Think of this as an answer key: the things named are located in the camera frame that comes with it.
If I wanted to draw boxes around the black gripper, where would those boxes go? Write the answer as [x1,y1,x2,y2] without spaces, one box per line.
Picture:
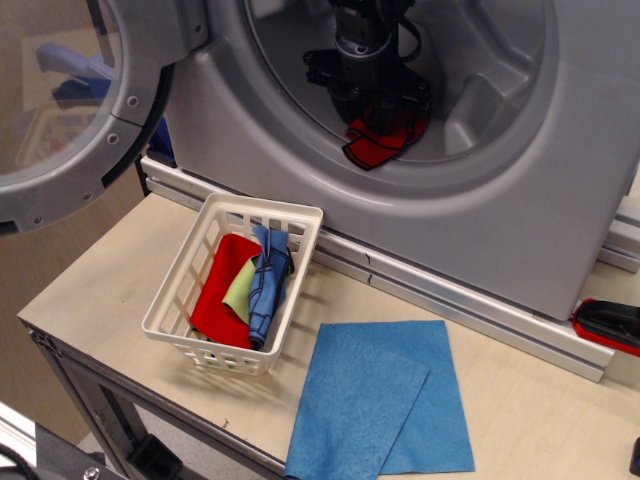
[303,35,431,135]

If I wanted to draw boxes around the red toy shirt black trim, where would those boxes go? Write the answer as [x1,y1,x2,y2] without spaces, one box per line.
[342,106,430,171]

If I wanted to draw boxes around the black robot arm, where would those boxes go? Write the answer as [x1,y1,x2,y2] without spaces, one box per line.
[303,1,431,135]

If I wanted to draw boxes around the grey toy washing machine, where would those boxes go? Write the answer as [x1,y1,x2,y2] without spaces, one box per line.
[166,1,639,320]

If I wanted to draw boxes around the white plastic laundry basket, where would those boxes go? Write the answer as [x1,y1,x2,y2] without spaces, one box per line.
[143,194,323,375]

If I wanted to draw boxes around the blue toy jeans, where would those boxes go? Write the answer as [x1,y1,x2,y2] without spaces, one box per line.
[249,226,295,350]

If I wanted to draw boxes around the light green cloth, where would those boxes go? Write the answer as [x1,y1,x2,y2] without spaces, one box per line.
[222,257,257,324]

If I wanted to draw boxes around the plain red cloth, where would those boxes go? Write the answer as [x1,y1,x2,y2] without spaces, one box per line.
[191,234,262,350]

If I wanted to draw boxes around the blue clamp behind door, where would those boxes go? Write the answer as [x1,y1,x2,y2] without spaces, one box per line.
[36,42,114,103]

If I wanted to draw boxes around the blue folded cloth sheet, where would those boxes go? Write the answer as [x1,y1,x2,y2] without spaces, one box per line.
[284,321,475,479]

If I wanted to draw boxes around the round transparent washer door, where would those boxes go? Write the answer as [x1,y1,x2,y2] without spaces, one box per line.
[1,1,177,234]

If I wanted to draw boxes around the red black clamp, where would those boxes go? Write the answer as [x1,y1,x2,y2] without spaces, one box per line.
[571,298,639,357]

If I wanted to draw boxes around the grey base with bolt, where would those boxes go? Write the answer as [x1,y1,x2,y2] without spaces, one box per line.
[0,424,127,480]

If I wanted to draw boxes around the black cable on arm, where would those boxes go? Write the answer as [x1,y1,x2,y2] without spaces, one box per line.
[397,17,424,64]

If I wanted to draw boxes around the aluminium extrusion rail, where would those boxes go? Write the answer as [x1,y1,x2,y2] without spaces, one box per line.
[141,158,618,381]

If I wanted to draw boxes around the metal table frame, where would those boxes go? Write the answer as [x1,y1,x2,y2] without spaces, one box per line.
[24,321,284,479]

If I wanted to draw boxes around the black bracket under table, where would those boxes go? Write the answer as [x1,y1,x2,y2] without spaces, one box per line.
[128,434,183,480]

